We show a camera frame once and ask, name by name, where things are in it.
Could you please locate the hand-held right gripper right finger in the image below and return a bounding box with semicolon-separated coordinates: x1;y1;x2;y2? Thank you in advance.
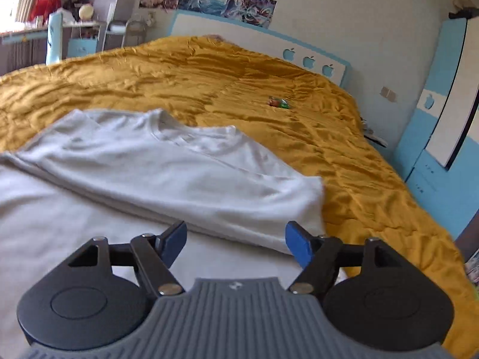
285;221;397;295

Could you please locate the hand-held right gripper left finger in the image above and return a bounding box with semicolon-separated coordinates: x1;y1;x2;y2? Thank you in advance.
67;220;188;297

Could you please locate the white shirt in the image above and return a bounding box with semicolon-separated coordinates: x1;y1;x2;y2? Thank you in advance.
0;108;348;359

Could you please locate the black and white shoe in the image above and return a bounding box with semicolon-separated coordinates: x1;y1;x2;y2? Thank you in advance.
360;117;390;147

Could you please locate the blue and white wardrobe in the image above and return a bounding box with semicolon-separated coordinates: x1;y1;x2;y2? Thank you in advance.
395;17;479;241

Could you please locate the mustard yellow quilt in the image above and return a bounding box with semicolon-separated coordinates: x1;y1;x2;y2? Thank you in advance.
0;35;479;359

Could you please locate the colourful printed item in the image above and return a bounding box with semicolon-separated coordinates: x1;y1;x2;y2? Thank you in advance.
464;249;479;293

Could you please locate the white and blue headboard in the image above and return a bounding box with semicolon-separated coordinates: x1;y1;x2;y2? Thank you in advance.
170;9;352;88

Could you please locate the light blue chair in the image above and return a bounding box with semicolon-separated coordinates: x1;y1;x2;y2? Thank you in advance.
45;11;65;65

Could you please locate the white and blue desk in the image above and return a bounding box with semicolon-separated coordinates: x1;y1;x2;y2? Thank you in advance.
0;20;109;76

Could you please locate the red bag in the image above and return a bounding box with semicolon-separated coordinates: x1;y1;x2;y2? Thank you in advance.
30;0;63;22

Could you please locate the beige and black bundle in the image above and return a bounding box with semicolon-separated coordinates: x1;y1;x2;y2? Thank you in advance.
448;0;479;19

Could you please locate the blue toned wall poster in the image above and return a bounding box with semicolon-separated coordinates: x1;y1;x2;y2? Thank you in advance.
179;0;226;16

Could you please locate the red and blue wall poster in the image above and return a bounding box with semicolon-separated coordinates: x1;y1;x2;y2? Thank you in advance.
222;0;278;28

